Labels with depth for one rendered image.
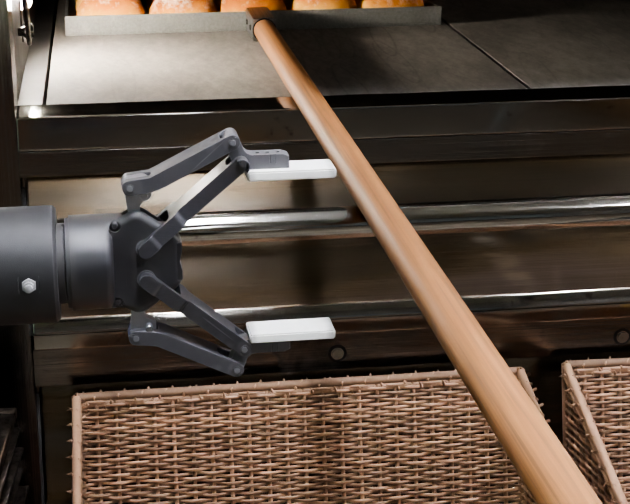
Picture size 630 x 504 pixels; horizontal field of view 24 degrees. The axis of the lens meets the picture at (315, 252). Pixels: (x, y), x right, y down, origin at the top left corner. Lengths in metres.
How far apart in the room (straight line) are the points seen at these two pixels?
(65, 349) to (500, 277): 0.53
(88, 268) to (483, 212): 0.41
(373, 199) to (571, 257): 0.58
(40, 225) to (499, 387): 0.40
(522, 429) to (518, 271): 0.93
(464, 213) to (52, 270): 0.42
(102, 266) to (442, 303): 0.27
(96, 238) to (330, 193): 0.65
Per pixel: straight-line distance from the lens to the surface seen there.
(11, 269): 1.11
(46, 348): 1.75
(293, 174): 1.13
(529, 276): 1.78
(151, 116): 1.66
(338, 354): 1.78
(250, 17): 2.07
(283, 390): 1.75
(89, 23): 2.13
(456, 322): 1.00
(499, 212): 1.35
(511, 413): 0.87
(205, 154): 1.12
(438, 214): 1.34
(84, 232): 1.13
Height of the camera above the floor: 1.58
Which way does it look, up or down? 19 degrees down
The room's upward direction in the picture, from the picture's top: straight up
